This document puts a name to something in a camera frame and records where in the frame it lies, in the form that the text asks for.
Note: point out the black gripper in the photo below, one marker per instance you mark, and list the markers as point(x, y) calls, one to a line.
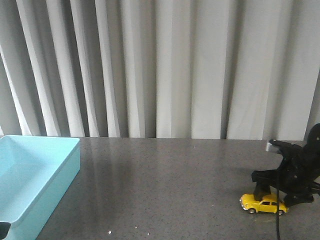
point(296, 174)
point(4, 229)

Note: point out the yellow toy beetle car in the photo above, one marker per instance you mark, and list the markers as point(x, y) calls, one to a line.
point(268, 204)

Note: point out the light blue open box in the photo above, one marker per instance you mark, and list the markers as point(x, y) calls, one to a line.
point(35, 173)

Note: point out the grey pleated curtain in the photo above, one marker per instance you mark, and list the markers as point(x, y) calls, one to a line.
point(201, 69)

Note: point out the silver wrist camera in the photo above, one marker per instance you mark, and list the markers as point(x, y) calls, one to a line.
point(274, 146)

